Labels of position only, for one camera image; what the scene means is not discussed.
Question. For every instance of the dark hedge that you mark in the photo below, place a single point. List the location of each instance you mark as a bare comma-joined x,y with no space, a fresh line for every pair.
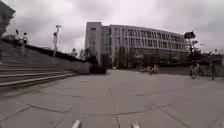
97,70

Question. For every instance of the round dark bush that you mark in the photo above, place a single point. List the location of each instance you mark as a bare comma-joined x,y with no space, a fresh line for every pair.
92,60

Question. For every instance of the grey paved plaza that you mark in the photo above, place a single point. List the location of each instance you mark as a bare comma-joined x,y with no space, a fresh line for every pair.
133,90

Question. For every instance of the parked bicycles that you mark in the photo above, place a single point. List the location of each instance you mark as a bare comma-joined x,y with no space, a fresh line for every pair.
150,69

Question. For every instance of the row of trees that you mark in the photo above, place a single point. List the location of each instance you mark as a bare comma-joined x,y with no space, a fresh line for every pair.
150,57

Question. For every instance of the large grey building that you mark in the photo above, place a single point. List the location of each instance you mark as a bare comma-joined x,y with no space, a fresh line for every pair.
146,40

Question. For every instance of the lamp pole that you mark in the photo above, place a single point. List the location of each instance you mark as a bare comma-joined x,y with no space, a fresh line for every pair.
56,38

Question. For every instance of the grass bank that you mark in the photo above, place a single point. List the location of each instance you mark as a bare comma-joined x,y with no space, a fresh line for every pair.
176,70

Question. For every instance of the robot's own part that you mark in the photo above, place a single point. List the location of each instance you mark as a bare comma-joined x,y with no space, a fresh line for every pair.
136,125
76,124

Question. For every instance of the tall flat-crowned tree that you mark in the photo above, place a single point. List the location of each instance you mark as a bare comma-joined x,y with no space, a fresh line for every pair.
190,37

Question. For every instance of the grey stone steps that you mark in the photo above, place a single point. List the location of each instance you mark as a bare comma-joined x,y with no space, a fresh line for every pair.
26,71

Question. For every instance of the trees behind wall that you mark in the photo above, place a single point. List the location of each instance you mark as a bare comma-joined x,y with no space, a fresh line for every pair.
74,52

